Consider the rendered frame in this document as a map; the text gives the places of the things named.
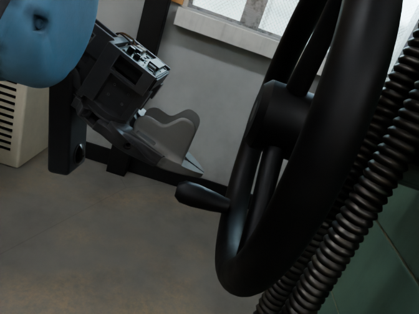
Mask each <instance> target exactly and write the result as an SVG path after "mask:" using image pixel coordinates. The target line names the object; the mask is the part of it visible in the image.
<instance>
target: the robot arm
mask: <svg viewBox="0 0 419 314"><path fill-rule="evenodd" d="M98 5H99V0H0V81H7V80H9V81H12V82H16V83H19V84H22V85H25V86H28V87H32V88H47V87H49V134H48V170H49V171H50V172H51V173H56V174H62V175H68V174H70V173H71V172H73V170H75V169H76V168H78V167H79V166H80V165H81V164H82V163H83V162H84V161H85V147H86V135H87V124H88V126H89V127H91V128H92V129H93V130H94V131H96V132H97V133H99V134H101V135H102V136H103V137H104V138H105V139H106V140H107V141H109V142H110V143H111V144H113V145H114V146H115V147H117V148H118V149H120V150H121V151H123V152H124V153H126V154H128V155H130V156H133V157H134V158H136V159H139V160H140V161H143V162H145V163H147V164H149V165H151V166H157V167H159V168H161V169H164V170H166V171H170V172H173V173H177V174H182V175H185V176H192V177H196V178H200V177H202V175H203V174H204V169H203V168H202V167H201V166H200V164H199V163H198V162H197V160H195V158H194V157H193V156H192V155H191V154H190V153H189V152H188V150H189V148H190V145H191V143H192V141H193V138H194V136H195V134H196V131H197V129H198V127H199V125H200V118H199V116H198V114H197V113H196V112H194V111H193V110H190V109H187V110H184V111H182V112H180V113H177V114H176V115H169V114H167V113H166V112H164V111H163V110H162V109H160V108H158V107H151V108H149V109H148V110H147V111H146V110H145V109H144V108H143V107H144V106H145V105H146V103H147V101H149V99H150V98H151V99H152V98H154V96H155V95H156V94H157V93H158V91H159V89H161V87H162V85H163V83H162V82H163V81H164V80H165V79H166V77H167V75H168V74H169V71H170V69H171V68H169V66H167V65H166V64H165V63H163V62H162V61H161V60H160V59H159V58H157V57H156V56H155V55H153V54H152V53H151V52H150V51H149V50H147V49H146V48H145V47H144V46H142V45H141V44H140V43H139V42H137V41H136V40H135V39H134V38H132V37H130V36H129V35H128V34H126V33H124V32H117V33H114V32H113V31H111V30H110V29H109V28H108V27H107V26H105V25H104V24H102V23H101V22H100V21H99V20H98V19H96V17H97V10H98ZM119 34H120V35H122V37H119V36H118V35H119ZM126 36H127V37H129V39H128V38H127V37H126ZM126 44H128V45H127V46H125V45H126Z"/></svg>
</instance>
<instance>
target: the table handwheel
mask: <svg viewBox="0 0 419 314"><path fill-rule="evenodd" d="M402 7H403V0H299V2H298V3H297V6H296V8H295V10H294V12H293V13H292V16H291V18H290V20H289V22H288V24H287V26H286V28H285V31H284V33H283V35H282V37H281V40H280V41H279V44H278V46H277V49H276V51H275V53H274V56H273V58H272V60H271V63H270V65H269V68H268V70H267V72H266V75H265V78H264V80H263V82H262V85H261V88H260V90H259V93H258V95H257V97H256V100H255V102H254V105H253V107H252V110H251V113H250V116H249V119H248V122H247V125H246V129H245V131H244V135H243V138H242V140H241V144H240V147H239V150H238V153H237V156H236V160H235V162H234V166H233V170H232V173H231V177H230V179H229V184H228V188H227V191H226V195H225V197H226V198H228V199H230V200H231V201H230V204H229V208H228V211H227V213H226V214H222V213H221V217H220V220H219V226H218V233H217V238H216V249H215V269H216V274H217V277H218V280H219V282H220V284H221V285H222V287H223V288H224V289H225V290H226V291H228V292H229V293H230V294H232V295H235V296H237V297H251V296H254V295H257V294H260V293H262V292H264V291H266V290H267V289H269V288H270V287H272V286H273V285H274V284H275V283H276V282H277V281H278V280H279V279H281V278H282V277H283V276H284V275H285V274H286V273H287V272H288V271H289V270H290V268H291V267H292V266H293V265H294V264H295V263H296V262H297V260H298V259H299V257H300V256H301V255H302V254H303V252H304V251H305V250H306V248H307V247H308V245H309V244H310V242H311V241H312V239H313V238H314V236H315V235H316V234H317V231H318V230H319V229H320V227H321V225H322V223H323V222H324V220H325V219H326V217H327V215H328V213H329V211H330V210H331V208H332V206H333V205H334V203H335V200H336V199H337V196H338V195H339V193H340V191H341V189H342V187H343V185H344V183H345V181H346V179H347V176H348V175H349V173H350V170H351V169H352V166H353V164H354V162H355V159H356V157H357V155H358V153H359V151H360V148H361V146H362V143H363V141H364V139H365V136H366V134H367V131H368V128H369V126H370V123H371V121H372V118H373V115H374V113H375V110H376V107H377V104H378V101H379V99H380V96H381V93H382V90H383V86H384V83H385V80H386V78H387V74H388V70H389V67H390V63H391V60H392V56H393V51H394V48H395V44H396V41H397V35H398V30H399V26H400V19H401V15H402ZM307 42H308V43H307ZM306 44H307V45H306ZM305 47H306V48H305ZM304 48H305V49H304ZM328 49H329V52H328V54H327V58H326V61H325V65H324V68H323V71H322V74H321V76H320V80H319V83H318V85H317V88H316V91H315V94H313V93H310V92H309V89H310V87H311V85H312V83H313V81H314V79H315V77H316V75H317V73H318V71H319V68H320V66H321V64H322V62H323V60H324V58H325V56H326V53H327V51H328ZM302 52H303V53H302ZM301 54H302V55H301ZM300 57H301V58H300ZM299 58H300V59H299ZM297 62H298V63H297ZM296 64H297V65H296ZM294 68H295V69H294ZM293 70H294V71H293ZM261 153H262V156H261ZM260 157H261V161H260V164H259V169H258V175H257V178H256V183H255V186H254V191H253V196H252V200H251V203H250V207H249V211H248V204H249V198H250V195H251V190H252V186H253V182H254V177H255V174H256V170H257V167H258V163H259V159H260ZM283 159H286V160H288V163H287V165H286V168H285V170H284V172H283V174H282V176H281V178H280V181H279V183H278V185H277V181H278V178H279V173H280V171H281V166H282V162H283ZM402 174H403V179H402V180H400V181H397V183H398V184H401V185H403V186H406V187H408V188H412V189H415V190H417V191H419V153H418V154H417V155H414V156H413V163H411V164H408V171H407V172H404V173H402ZM276 185H277V187H276ZM247 211H248V215H247ZM246 216H247V217H246Z"/></svg>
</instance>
